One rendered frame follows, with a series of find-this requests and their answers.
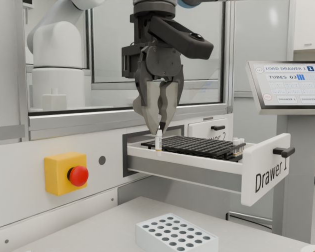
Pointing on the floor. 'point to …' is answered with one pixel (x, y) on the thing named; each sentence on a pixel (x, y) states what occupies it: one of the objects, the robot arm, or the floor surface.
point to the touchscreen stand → (296, 179)
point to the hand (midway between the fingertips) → (160, 127)
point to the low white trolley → (147, 214)
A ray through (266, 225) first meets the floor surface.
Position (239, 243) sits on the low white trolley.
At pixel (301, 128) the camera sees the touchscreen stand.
